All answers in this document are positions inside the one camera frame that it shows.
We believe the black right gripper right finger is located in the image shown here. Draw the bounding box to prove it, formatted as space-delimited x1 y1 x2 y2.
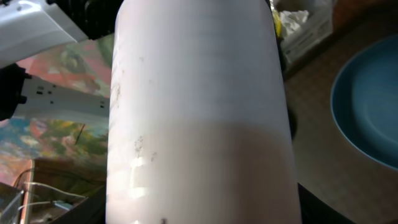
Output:
298 184 354 224

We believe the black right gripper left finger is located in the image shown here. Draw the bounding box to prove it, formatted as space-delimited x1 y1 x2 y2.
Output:
50 186 106 224

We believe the pink cup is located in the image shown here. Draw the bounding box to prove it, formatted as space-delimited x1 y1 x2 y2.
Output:
106 0 302 224

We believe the yellow snack wrapper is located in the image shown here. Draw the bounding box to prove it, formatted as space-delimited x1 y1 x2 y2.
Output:
269 0 282 37

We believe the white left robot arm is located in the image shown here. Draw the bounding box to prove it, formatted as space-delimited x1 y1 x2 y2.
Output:
1 0 122 125

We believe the brown serving tray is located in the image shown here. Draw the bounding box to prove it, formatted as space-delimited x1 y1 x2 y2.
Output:
285 13 397 223

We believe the dark blue plate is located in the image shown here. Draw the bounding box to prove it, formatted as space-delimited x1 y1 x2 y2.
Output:
330 35 397 169

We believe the colourful painted floor cloth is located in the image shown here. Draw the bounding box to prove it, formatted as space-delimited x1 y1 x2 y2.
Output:
1 35 114 184

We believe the clear plastic bin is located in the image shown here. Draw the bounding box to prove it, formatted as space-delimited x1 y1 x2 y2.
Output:
276 0 336 65

